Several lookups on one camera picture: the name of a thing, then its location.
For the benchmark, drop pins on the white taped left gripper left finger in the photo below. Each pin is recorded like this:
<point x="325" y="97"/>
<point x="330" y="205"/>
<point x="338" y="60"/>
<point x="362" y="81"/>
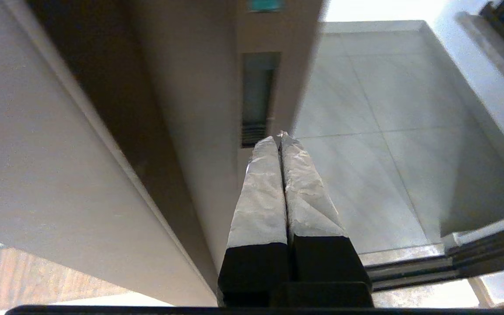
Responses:
<point x="258" y="210"/>

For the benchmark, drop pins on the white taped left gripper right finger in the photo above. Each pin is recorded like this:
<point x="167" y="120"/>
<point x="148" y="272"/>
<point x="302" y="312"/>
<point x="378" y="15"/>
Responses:
<point x="311" y="210"/>

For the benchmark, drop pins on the brown framed sliding glass door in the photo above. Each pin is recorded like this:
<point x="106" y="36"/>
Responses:
<point x="260" y="30"/>

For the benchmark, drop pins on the dark metal floor track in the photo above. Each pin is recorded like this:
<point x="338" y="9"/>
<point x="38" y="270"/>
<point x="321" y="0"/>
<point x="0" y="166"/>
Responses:
<point x="409" y="271"/>

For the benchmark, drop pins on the brown framed fixed glass panel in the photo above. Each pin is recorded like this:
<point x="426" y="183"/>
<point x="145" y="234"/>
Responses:
<point x="37" y="153"/>

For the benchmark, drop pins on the dark stone window sill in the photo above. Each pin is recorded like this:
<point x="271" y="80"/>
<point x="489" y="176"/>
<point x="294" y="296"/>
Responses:
<point x="492" y="48"/>

